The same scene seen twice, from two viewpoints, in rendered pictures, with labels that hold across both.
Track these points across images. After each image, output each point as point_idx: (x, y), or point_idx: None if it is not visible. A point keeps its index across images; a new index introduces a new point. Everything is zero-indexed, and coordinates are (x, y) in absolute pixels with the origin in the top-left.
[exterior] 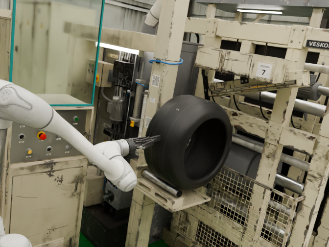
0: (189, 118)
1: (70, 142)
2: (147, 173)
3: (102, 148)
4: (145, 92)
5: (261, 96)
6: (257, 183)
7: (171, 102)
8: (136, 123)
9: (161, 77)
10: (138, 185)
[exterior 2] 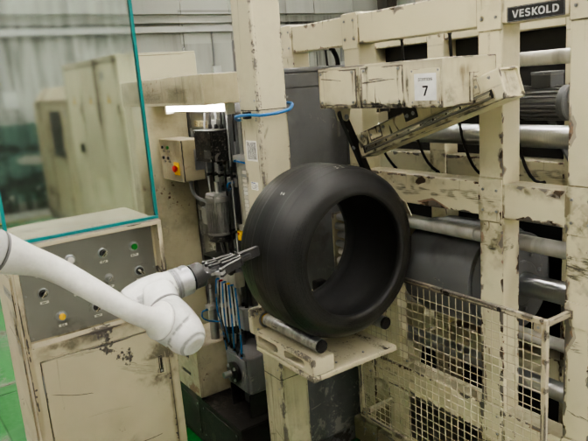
0: (302, 206)
1: (63, 286)
2: (269, 318)
3: (141, 288)
4: (242, 175)
5: (463, 135)
6: (473, 301)
7: (275, 182)
8: None
9: (257, 142)
10: (259, 344)
